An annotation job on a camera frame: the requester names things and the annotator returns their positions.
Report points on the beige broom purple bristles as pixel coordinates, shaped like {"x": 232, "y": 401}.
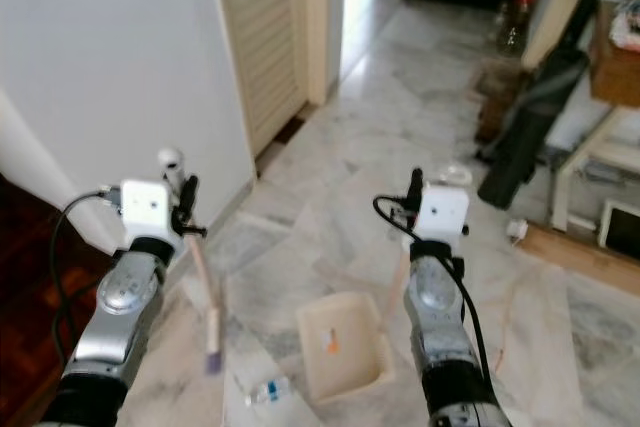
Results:
{"x": 211, "y": 307}

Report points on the crushed clear plastic bottle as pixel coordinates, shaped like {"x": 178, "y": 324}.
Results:
{"x": 270, "y": 392}

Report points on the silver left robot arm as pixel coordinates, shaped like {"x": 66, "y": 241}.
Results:
{"x": 125, "y": 307}

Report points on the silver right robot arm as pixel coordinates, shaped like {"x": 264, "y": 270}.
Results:
{"x": 435, "y": 317}

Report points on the white plug adapter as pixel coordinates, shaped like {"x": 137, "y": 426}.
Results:
{"x": 518, "y": 230}

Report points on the brown cardboard box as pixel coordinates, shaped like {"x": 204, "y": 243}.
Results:
{"x": 495, "y": 97}

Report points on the black tall bag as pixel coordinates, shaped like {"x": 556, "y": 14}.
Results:
{"x": 535, "y": 117}

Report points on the beige louvered door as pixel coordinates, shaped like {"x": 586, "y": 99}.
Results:
{"x": 265, "y": 37}

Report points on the long wooden plank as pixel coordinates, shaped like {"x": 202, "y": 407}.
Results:
{"x": 585, "y": 252}

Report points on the dark wooden staircase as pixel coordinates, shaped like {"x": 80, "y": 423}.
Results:
{"x": 30, "y": 317}

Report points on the clear bottle red cap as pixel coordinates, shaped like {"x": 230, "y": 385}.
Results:
{"x": 515, "y": 27}

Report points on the white framed screen device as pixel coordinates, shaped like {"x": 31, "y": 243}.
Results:
{"x": 622, "y": 227}

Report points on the brown wooden cabinet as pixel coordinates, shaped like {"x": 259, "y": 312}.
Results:
{"x": 615, "y": 72}

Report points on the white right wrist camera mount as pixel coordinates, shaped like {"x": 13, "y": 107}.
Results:
{"x": 445, "y": 212}

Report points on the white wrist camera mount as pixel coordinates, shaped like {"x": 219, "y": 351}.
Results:
{"x": 445, "y": 212}
{"x": 145, "y": 212}

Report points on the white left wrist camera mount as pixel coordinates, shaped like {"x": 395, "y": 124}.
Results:
{"x": 145, "y": 212}

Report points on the white table frame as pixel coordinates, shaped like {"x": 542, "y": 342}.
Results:
{"x": 595, "y": 152}

